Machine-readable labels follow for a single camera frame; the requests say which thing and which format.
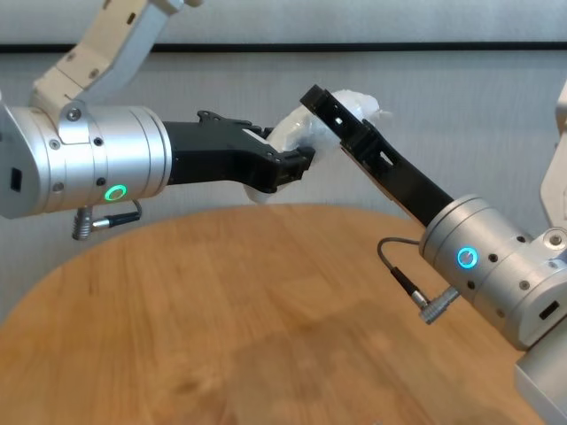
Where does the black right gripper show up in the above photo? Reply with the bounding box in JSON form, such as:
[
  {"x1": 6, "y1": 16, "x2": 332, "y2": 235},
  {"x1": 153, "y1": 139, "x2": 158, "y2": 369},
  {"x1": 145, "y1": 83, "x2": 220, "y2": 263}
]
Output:
[{"x1": 299, "y1": 83, "x2": 456, "y2": 228}]

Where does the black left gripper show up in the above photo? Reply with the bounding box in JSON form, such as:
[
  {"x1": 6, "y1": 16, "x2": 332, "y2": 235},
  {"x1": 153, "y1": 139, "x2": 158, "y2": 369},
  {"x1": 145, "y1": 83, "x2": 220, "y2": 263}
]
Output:
[{"x1": 161, "y1": 110, "x2": 316, "y2": 194}]

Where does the white plastic-wrapped sandbag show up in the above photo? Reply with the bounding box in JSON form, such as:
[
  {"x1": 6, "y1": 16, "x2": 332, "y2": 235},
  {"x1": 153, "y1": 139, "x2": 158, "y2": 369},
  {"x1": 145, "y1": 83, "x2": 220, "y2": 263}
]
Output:
[{"x1": 242, "y1": 88, "x2": 395, "y2": 205}]

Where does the right arm connector cable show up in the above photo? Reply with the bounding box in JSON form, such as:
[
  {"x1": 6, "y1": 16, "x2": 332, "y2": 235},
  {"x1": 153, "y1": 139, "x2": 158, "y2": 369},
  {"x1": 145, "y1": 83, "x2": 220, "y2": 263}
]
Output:
[{"x1": 377, "y1": 237, "x2": 460, "y2": 327}]

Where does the arm connector cable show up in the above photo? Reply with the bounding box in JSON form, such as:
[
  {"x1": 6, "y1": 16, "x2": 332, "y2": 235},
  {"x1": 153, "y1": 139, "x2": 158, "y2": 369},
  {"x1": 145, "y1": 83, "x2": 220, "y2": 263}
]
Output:
[
  {"x1": 377, "y1": 237, "x2": 460, "y2": 327},
  {"x1": 72, "y1": 198, "x2": 143, "y2": 242}
]

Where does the left arm connector cable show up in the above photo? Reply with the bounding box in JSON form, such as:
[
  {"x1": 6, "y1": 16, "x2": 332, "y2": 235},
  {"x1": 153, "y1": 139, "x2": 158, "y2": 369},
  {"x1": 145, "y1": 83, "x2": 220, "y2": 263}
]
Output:
[{"x1": 72, "y1": 198, "x2": 143, "y2": 242}]

